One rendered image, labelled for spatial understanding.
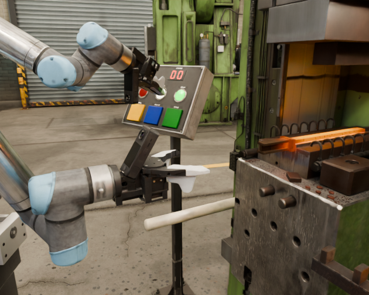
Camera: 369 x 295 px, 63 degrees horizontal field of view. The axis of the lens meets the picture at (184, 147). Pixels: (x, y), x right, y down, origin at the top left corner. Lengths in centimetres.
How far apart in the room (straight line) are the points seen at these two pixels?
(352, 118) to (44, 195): 113
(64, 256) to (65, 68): 41
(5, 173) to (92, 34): 41
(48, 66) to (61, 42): 782
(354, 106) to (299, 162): 52
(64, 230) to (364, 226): 69
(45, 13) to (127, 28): 199
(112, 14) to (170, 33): 326
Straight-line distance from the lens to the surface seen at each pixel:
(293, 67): 113
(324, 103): 128
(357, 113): 134
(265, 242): 98
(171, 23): 564
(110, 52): 90
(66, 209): 62
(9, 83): 887
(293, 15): 90
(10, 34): 84
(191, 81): 119
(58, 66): 77
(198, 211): 125
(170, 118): 116
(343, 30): 87
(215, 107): 568
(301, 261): 90
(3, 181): 70
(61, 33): 860
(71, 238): 65
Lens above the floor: 123
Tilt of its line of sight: 17 degrees down
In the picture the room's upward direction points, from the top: straight up
